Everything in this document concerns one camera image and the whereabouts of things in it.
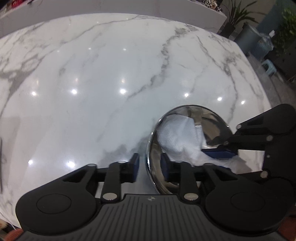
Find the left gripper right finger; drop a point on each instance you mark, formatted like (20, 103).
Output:
(180, 173)

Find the white paper towel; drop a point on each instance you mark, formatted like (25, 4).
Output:
(181, 140)

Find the dark cabinet with plant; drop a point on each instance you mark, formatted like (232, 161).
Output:
(283, 53)

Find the blue plastic stool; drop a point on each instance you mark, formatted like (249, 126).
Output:
(269, 67)

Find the grey trash can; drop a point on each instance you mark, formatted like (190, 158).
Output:
(247, 38)

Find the potted green plant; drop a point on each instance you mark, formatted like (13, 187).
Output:
(237, 12)

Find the blue water jug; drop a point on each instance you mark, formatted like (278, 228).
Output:
(262, 47)

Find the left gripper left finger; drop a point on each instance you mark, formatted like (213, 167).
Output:
(117, 174)

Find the toy car model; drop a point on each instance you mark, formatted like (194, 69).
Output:
(212, 4)

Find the white marble tv console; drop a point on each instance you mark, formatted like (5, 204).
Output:
(193, 13)

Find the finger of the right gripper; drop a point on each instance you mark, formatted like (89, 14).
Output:
(219, 153)

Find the blue steel bowl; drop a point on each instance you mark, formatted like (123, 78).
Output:
(215, 131)

